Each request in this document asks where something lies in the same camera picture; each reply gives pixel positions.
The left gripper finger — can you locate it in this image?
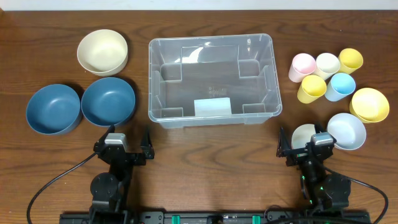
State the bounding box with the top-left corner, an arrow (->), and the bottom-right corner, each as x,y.
141,127 -> 155,159
98,125 -> 115,144

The white small bowl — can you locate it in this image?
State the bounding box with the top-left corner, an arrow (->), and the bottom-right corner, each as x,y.
291,124 -> 316,149

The pale blue small bowl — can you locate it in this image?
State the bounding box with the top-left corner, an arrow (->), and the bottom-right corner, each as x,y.
326,113 -> 366,151

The yellow cup front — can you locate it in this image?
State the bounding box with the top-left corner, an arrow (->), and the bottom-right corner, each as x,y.
297,75 -> 327,104

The yellow cup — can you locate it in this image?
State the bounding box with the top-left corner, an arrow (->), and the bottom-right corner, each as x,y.
338,48 -> 364,74
297,75 -> 327,104

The light blue cup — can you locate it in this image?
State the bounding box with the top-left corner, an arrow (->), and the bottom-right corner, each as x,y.
325,73 -> 356,101

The yellow small bowl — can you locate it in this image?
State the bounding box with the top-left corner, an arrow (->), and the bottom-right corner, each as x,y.
349,88 -> 390,123

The yellow cup back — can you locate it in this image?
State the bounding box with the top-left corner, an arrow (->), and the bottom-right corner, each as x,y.
338,48 -> 364,74

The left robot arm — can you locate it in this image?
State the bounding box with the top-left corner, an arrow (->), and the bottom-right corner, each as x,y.
88,125 -> 155,224

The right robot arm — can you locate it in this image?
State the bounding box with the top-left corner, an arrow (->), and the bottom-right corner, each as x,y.
276,125 -> 351,211

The dark blue bowl right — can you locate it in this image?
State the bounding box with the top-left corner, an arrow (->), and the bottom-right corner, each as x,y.
81,77 -> 136,127

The dark blue bowl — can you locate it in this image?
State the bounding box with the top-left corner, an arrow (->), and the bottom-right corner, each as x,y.
25,84 -> 83,135
81,77 -> 136,127

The dark blue bowl left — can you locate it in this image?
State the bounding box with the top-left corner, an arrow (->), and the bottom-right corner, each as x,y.
25,84 -> 83,135

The cream cup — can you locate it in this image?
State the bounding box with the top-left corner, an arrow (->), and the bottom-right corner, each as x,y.
313,53 -> 340,80

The pink cup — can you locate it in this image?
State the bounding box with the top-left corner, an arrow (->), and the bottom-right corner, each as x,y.
289,53 -> 317,83

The white label in bin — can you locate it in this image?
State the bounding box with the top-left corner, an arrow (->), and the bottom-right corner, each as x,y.
194,98 -> 232,117

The cream large bowl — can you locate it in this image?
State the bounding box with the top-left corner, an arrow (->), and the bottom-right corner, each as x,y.
76,29 -> 128,77

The clear plastic storage bin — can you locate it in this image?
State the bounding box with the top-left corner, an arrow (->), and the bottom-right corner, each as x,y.
148,34 -> 282,128

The left black cable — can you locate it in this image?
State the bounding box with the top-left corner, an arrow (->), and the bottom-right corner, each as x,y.
26,152 -> 98,224

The black cable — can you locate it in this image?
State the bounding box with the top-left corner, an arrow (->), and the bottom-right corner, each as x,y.
26,152 -> 98,224
320,164 -> 389,224

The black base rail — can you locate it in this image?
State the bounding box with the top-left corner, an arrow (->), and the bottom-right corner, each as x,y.
59,207 -> 371,224

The right black cable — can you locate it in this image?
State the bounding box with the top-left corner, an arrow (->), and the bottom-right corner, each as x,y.
320,164 -> 389,224

